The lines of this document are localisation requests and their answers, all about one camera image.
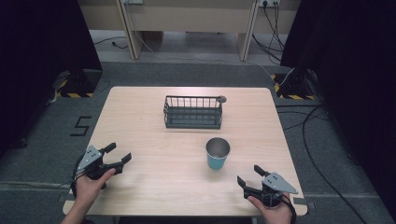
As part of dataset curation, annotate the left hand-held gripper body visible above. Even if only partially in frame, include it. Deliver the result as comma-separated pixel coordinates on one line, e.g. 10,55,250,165
76,145,124,181

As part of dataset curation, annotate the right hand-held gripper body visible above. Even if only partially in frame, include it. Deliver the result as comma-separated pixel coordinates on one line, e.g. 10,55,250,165
243,172,299,209

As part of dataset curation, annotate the blue metal cup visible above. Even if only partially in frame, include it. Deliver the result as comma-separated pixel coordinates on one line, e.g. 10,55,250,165
205,136,232,171

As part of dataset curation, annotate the black wire rack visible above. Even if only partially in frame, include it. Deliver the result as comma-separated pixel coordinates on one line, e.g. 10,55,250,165
163,94,228,131

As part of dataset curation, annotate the person's left hand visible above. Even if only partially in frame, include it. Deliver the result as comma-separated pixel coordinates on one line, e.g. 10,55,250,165
74,167,117,209

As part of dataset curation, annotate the person's right hand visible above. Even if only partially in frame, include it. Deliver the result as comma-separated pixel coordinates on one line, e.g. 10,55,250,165
247,191,294,224

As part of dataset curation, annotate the black stand base striped tape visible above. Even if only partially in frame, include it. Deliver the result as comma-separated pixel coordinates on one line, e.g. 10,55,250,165
51,68,104,99
270,69,319,101

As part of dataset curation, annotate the black curtain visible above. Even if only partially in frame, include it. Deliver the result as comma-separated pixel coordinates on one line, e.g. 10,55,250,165
0,0,103,157
279,0,396,216

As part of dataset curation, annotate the beige wooden desk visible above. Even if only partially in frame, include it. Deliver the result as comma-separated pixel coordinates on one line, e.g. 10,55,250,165
78,0,303,62

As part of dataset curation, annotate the black wrist strap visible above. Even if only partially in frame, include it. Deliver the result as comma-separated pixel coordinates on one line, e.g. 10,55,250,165
279,194,297,224

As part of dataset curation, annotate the black floor cable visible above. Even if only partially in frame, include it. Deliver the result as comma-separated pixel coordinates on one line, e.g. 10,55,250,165
276,104,368,224

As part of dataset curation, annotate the black plug cable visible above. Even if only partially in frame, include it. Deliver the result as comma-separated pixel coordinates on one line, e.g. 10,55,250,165
93,36,129,50

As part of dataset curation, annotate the bundle of black hanging cables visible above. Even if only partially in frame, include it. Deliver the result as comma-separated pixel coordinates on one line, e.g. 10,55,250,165
251,2,286,65

